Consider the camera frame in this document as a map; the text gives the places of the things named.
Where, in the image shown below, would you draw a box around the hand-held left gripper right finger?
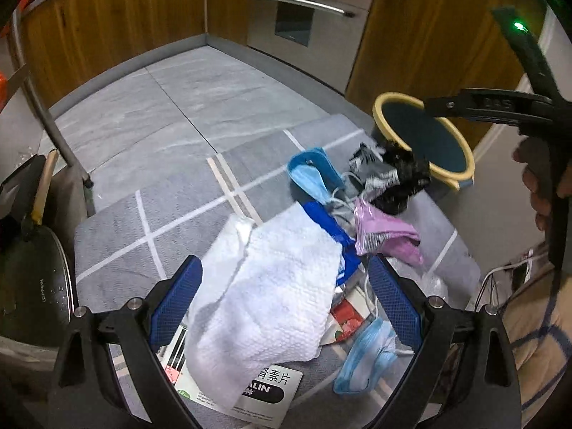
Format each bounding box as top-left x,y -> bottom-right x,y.
362,254 -> 521,429

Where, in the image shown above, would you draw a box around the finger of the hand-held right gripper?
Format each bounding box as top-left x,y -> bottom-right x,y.
424,88 -> 556,124

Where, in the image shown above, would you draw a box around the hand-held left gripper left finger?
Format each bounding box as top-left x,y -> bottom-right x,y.
54,254 -> 204,429

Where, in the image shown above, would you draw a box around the teal bin with yellow rim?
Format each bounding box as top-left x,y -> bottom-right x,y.
369,92 -> 477,202

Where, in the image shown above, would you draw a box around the white paper towel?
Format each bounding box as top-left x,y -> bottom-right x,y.
183,208 -> 342,409

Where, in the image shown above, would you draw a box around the pale green medicine box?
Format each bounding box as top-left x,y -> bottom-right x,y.
156,317 -> 305,428

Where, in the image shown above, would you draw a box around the person's right hand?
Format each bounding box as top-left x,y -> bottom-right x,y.
512,136 -> 557,233

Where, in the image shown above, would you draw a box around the red snack wrapper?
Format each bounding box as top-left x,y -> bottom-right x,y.
331,299 -> 365,341

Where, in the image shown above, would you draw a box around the light blue face mask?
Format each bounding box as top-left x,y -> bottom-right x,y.
333,319 -> 399,396
287,147 -> 347,207

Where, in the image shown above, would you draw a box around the purple foil wrapper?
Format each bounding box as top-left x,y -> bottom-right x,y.
353,197 -> 425,267

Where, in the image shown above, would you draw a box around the wooden base cabinet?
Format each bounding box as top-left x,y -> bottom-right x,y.
346,0 -> 548,151
20,0 -> 249,108

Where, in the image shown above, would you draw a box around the blue plastic packet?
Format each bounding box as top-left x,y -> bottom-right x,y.
301,201 -> 363,287

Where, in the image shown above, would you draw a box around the black plastic wrapper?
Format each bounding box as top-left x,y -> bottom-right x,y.
374,142 -> 432,215

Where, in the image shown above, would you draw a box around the black silver foil wrapper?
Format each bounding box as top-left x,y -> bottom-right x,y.
349,142 -> 399,198

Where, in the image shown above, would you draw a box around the dark pan with glass lid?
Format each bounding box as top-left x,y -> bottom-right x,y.
0,223 -> 77,337

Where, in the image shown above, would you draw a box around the beige striped cloth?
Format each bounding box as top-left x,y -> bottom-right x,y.
505,241 -> 572,425

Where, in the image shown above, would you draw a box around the stainless steel built-in appliance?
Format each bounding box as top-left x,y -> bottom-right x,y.
246,0 -> 389,97

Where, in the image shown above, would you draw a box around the grey metal rack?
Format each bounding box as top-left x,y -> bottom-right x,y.
8,9 -> 95,215

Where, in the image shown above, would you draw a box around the white cables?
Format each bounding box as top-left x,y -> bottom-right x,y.
474,250 -> 550,310

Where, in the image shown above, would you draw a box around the black pan with wooden handle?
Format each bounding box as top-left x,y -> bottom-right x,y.
0,149 -> 61,243

